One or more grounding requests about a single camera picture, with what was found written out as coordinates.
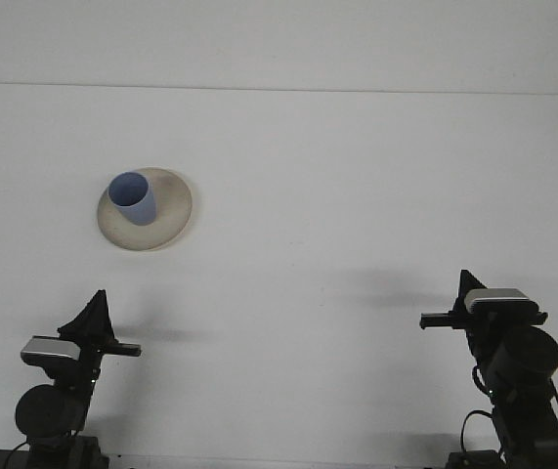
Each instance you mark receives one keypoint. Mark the pale blue cup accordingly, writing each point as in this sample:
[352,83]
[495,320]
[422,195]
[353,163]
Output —
[137,210]

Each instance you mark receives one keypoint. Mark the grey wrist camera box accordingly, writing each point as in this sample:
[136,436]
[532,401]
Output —
[49,349]
[493,294]

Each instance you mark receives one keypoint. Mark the pale round plate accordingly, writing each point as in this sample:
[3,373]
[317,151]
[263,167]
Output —
[171,220]

